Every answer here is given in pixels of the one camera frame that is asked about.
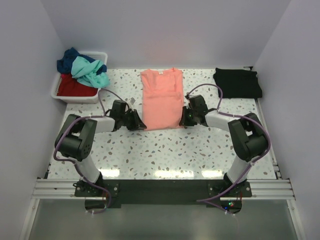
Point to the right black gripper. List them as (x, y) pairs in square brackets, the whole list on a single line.
[(183, 121)]

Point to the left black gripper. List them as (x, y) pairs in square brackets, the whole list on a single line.
[(137, 124)]

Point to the pink t shirt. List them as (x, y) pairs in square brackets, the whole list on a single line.
[(162, 98)]

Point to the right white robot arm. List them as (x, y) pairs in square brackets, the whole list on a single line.
[(249, 138)]

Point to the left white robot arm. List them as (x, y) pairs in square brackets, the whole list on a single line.
[(75, 139)]

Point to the folded black t shirt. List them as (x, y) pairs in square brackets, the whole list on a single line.
[(238, 83)]

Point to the teal t shirt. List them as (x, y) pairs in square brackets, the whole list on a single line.
[(91, 74)]

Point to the red t shirt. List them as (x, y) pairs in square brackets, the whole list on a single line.
[(70, 87)]

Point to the white plastic laundry basket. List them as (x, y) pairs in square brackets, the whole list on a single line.
[(72, 99)]

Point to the navy blue t shirt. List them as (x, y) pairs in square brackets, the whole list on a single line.
[(64, 65)]

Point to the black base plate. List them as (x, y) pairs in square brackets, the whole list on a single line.
[(116, 193)]

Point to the aluminium frame rail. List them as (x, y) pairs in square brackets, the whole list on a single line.
[(261, 189)]

